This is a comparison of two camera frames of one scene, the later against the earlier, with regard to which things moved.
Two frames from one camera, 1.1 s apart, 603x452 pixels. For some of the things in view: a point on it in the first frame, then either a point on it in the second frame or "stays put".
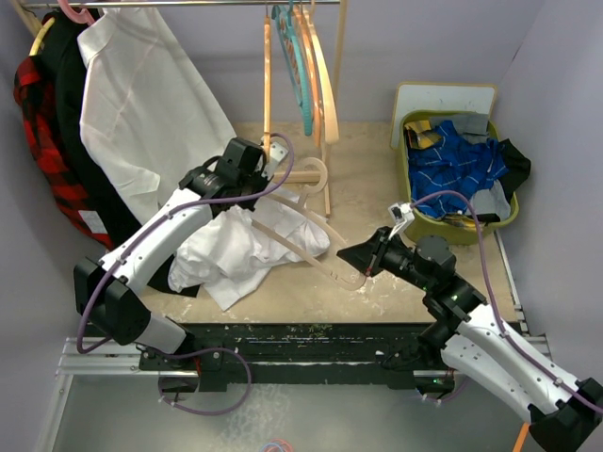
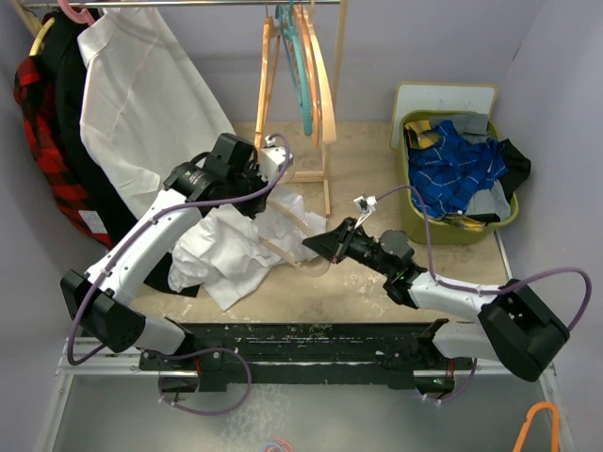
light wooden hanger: x=341 y=271 to x=304 y=268
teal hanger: x=294 y=41 stays put
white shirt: x=226 y=257 stays put
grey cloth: x=472 y=127 stays put
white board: x=415 y=96 stays put
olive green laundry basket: x=439 y=231 stays put
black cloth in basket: x=518 y=167 stays put
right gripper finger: x=366 y=251 to x=331 y=241
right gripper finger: x=361 y=258 to x=328 y=249
